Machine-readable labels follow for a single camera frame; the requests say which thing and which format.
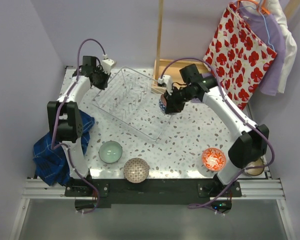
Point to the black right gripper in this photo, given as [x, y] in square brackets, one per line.
[172, 106]

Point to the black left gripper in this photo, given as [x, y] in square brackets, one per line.
[101, 81]

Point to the red geometric pattern bowl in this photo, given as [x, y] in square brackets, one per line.
[163, 104]

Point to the white wire dish rack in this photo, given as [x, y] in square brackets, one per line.
[132, 100]

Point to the orange floral pattern bowl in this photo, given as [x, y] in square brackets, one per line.
[213, 159]

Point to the pale green bowl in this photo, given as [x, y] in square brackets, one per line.
[110, 152]

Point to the brown lattice pattern bowl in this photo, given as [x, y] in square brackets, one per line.
[136, 170]

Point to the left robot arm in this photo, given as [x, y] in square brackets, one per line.
[65, 122]

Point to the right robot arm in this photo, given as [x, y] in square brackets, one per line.
[250, 139]

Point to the wooden clothes stand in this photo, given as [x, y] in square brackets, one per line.
[160, 63]

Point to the red poppy print tote bag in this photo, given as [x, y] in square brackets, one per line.
[240, 58]

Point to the blue plaid cloth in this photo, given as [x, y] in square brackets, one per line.
[51, 165]

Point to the dark brown glazed bowl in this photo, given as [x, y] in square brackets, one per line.
[255, 168]

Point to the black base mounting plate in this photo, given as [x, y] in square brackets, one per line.
[192, 192]

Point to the purple t-shirt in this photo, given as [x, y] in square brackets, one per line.
[269, 84]

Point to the orange clothes hanger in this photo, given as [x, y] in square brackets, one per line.
[253, 5]

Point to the blue clothes hanger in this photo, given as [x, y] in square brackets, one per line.
[259, 8]

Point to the white garment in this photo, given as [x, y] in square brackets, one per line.
[291, 48]

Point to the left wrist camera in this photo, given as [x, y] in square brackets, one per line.
[108, 64]

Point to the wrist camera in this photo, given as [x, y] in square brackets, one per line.
[165, 81]
[108, 64]

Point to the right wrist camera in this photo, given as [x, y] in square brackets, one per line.
[165, 81]

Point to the aluminium rail frame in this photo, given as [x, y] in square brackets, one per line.
[252, 189]

